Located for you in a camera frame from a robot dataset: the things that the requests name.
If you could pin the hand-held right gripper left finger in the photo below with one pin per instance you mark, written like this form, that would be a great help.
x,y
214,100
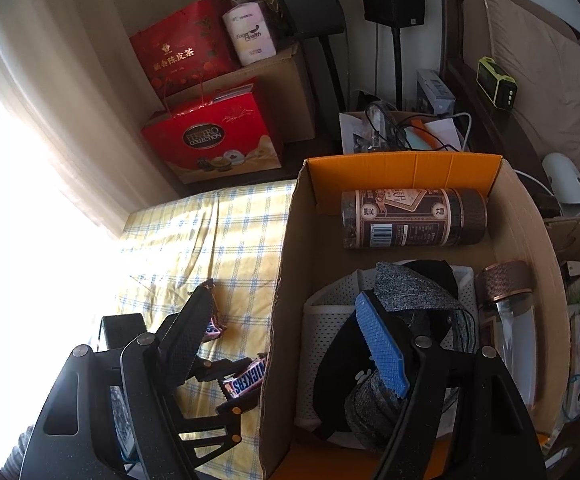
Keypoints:
x,y
189,325

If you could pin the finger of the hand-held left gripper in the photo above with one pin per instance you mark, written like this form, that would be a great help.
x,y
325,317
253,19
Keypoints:
x,y
214,370
229,420

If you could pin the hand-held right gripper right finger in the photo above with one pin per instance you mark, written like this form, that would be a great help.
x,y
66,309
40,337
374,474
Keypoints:
x,y
382,345

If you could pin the brown chocolate bar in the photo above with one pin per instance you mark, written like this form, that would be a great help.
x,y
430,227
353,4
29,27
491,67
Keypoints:
x,y
245,384
213,330

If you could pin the grey white cloth garment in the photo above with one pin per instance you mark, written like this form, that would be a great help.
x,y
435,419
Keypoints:
x,y
330,320

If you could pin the black cloth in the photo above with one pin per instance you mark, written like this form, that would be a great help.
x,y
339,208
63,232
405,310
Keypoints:
x,y
335,385

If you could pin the dark grey knit cloth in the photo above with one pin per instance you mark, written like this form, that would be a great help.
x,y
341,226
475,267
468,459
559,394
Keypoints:
x,y
410,285

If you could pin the brown label spice jar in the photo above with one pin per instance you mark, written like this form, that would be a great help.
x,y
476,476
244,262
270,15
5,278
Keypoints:
x,y
410,220

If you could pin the clear bottle with copper cap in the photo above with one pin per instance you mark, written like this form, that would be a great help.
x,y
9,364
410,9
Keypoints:
x,y
512,330

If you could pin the orange cardboard box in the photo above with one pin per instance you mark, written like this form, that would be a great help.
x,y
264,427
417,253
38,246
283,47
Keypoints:
x,y
300,240

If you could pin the yellow plaid tablecloth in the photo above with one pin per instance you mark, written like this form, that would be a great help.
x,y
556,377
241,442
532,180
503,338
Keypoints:
x,y
209,230

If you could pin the red gift bag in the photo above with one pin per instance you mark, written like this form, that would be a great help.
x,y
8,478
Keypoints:
x,y
209,135

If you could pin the open brown cardboard box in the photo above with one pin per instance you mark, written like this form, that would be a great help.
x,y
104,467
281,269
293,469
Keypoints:
x,y
565,240

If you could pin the white rounded appliance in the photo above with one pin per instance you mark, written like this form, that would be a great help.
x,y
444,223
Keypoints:
x,y
565,180

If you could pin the white curtain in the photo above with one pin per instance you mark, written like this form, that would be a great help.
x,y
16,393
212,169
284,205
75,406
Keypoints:
x,y
69,85

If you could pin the small grey box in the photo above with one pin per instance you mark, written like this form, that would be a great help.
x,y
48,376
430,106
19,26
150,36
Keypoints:
x,y
435,92

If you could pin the black speaker stand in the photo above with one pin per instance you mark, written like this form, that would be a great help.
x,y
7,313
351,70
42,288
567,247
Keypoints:
x,y
330,75
398,65

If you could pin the red gift box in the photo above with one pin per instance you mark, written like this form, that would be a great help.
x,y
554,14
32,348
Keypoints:
x,y
179,45

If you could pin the green electronic device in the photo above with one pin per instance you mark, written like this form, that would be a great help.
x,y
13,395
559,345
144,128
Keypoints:
x,y
497,82

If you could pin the white tissue roll pack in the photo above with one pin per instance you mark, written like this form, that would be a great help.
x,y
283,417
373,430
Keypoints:
x,y
250,35

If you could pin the large beige sofa cushion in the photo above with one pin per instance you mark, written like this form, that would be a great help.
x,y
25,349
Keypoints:
x,y
540,60

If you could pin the wooden frame sofa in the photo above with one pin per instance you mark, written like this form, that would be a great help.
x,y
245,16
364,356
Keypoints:
x,y
470,85

